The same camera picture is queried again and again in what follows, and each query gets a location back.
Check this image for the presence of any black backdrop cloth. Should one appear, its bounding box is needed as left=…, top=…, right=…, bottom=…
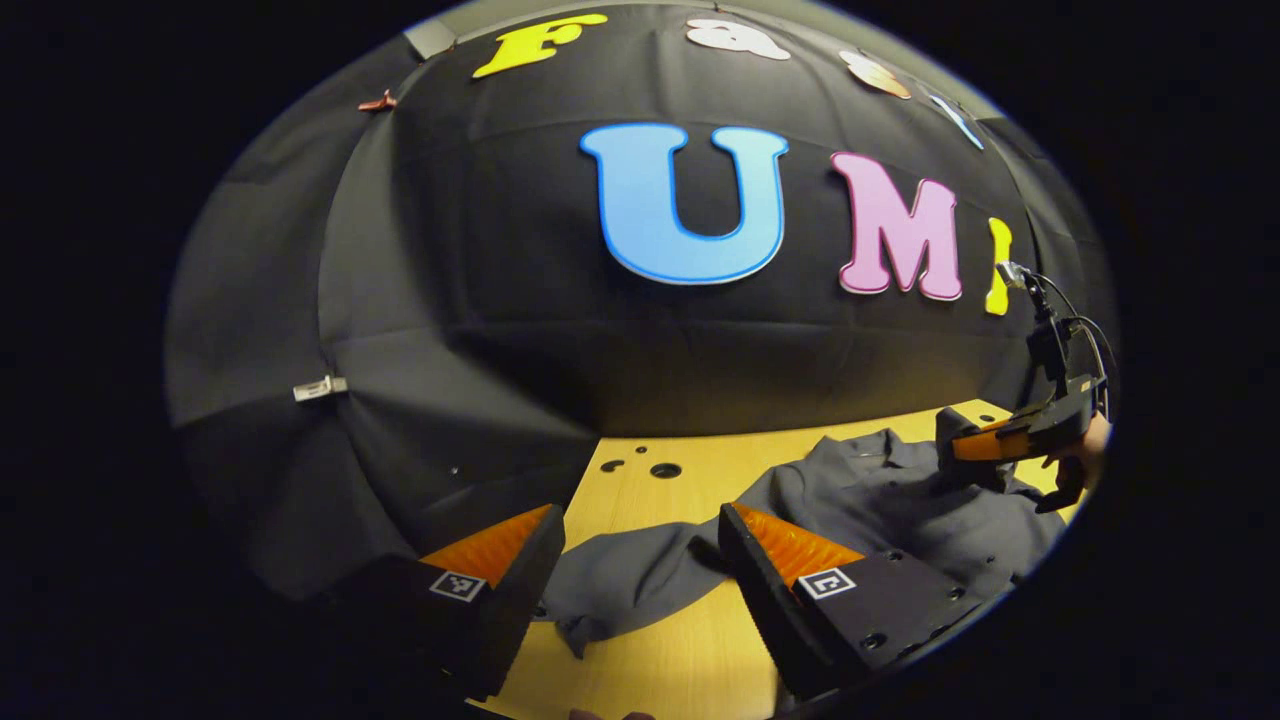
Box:
left=165, top=0, right=1119, bottom=611

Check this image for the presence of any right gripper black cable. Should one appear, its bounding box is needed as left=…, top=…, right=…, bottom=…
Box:
left=1030, top=272, right=1113, bottom=421

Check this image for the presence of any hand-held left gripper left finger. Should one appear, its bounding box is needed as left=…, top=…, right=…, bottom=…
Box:
left=330, top=503, right=567, bottom=701

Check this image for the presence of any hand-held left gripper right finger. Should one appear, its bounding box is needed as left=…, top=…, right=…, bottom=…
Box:
left=717, top=502, right=991, bottom=701

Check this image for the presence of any gray button shirt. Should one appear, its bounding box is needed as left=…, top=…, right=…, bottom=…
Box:
left=535, top=428, right=1069, bottom=661

